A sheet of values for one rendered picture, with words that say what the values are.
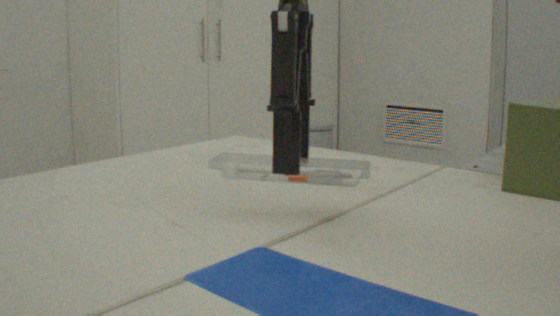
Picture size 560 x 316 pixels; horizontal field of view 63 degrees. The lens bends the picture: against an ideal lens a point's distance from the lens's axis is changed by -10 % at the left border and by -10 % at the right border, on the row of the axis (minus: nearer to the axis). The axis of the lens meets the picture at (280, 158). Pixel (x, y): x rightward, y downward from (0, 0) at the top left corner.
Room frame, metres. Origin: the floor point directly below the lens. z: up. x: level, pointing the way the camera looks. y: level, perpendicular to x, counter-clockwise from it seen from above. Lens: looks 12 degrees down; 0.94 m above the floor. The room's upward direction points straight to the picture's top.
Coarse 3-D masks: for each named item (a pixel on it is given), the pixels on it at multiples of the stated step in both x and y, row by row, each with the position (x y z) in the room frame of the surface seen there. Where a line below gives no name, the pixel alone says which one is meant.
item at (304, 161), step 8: (216, 160) 0.56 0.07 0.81; (224, 160) 0.57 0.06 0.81; (232, 160) 0.57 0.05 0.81; (240, 160) 0.57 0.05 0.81; (248, 160) 0.57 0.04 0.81; (256, 160) 0.57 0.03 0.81; (264, 160) 0.57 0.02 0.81; (304, 160) 0.57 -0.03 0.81; (312, 160) 0.57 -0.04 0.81; (320, 160) 0.57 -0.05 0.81; (328, 160) 0.58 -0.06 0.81; (336, 160) 0.58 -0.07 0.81; (344, 160) 0.58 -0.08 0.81; (352, 160) 0.58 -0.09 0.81; (336, 168) 0.53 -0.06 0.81; (344, 168) 0.53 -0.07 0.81; (352, 168) 0.53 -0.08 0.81; (360, 168) 0.53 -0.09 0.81; (368, 168) 0.54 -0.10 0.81
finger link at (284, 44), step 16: (272, 16) 0.51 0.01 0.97; (288, 16) 0.50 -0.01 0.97; (272, 32) 0.51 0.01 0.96; (288, 32) 0.51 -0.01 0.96; (272, 48) 0.51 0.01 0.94; (288, 48) 0.51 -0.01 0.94; (272, 64) 0.51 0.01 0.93; (288, 64) 0.51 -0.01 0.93; (272, 80) 0.51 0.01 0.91; (288, 80) 0.51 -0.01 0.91; (272, 96) 0.51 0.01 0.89
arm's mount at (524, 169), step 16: (512, 112) 0.65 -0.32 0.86; (528, 112) 0.63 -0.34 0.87; (544, 112) 0.62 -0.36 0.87; (512, 128) 0.65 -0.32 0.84; (528, 128) 0.63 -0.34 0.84; (544, 128) 0.62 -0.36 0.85; (512, 144) 0.65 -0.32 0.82; (528, 144) 0.63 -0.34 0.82; (544, 144) 0.62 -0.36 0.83; (512, 160) 0.64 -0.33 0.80; (528, 160) 0.63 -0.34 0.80; (544, 160) 0.62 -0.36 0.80; (512, 176) 0.64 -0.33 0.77; (528, 176) 0.63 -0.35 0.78; (544, 176) 0.61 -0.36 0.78; (512, 192) 0.64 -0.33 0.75; (528, 192) 0.63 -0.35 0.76; (544, 192) 0.61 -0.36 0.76
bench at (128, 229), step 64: (0, 192) 0.64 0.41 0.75; (64, 192) 0.65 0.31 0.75; (128, 192) 0.65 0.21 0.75; (192, 192) 0.66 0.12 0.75; (256, 192) 0.66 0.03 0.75; (320, 192) 0.66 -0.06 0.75; (384, 192) 0.66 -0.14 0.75; (448, 192) 0.65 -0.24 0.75; (0, 256) 0.41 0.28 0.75; (64, 256) 0.42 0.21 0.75; (128, 256) 0.43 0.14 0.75; (192, 256) 0.44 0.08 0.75; (320, 256) 0.44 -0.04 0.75; (384, 256) 0.43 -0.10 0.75; (448, 256) 0.43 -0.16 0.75; (512, 256) 0.42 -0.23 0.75
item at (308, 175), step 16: (208, 160) 0.56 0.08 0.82; (224, 176) 0.57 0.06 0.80; (240, 176) 0.56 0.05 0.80; (256, 176) 0.56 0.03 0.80; (272, 176) 0.55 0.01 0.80; (288, 176) 0.55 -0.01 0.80; (304, 176) 0.54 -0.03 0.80; (320, 176) 0.54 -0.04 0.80; (336, 176) 0.53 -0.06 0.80; (352, 176) 0.53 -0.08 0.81; (368, 176) 0.52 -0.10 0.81
